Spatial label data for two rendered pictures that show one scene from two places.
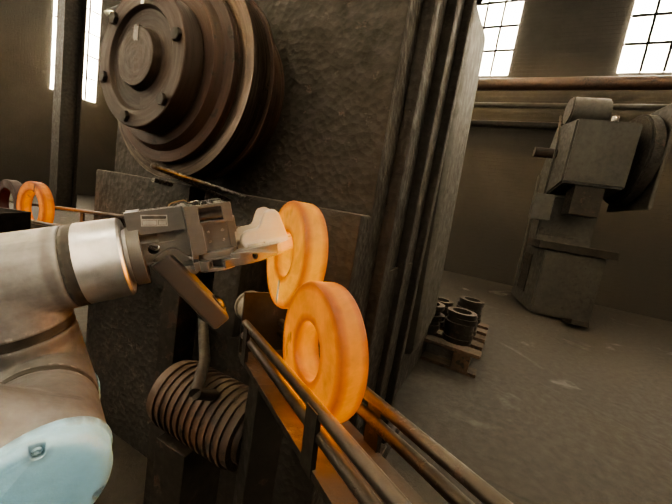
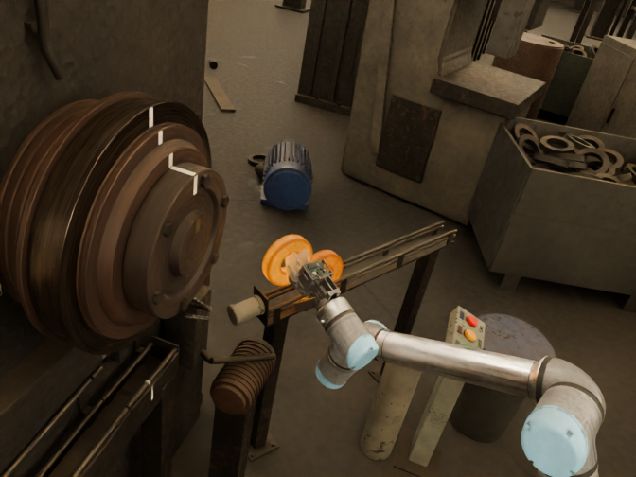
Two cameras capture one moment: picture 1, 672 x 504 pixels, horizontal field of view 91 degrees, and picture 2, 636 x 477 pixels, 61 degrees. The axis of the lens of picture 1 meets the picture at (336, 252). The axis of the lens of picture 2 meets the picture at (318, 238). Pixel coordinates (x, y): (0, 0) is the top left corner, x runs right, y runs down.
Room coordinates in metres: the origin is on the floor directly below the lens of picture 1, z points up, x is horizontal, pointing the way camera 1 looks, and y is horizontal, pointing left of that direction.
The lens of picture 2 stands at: (0.69, 1.29, 1.68)
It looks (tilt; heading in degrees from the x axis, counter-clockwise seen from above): 32 degrees down; 257
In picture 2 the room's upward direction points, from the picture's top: 11 degrees clockwise
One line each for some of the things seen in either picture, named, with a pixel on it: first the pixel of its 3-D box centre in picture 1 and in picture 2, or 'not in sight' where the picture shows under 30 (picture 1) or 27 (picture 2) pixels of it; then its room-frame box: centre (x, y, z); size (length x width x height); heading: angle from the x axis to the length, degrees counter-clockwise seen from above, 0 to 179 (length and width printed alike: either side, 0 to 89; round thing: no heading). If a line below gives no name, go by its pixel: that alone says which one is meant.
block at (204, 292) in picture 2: (242, 279); (185, 323); (0.74, 0.20, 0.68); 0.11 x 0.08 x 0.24; 154
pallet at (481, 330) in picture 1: (405, 303); not in sight; (2.51, -0.61, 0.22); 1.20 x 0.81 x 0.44; 62
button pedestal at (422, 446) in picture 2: not in sight; (442, 398); (-0.13, 0.12, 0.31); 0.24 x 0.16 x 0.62; 64
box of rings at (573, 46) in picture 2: not in sight; (569, 81); (-3.14, -4.33, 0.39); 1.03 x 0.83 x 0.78; 144
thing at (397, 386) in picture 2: not in sight; (392, 399); (0.03, 0.09, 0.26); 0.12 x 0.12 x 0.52
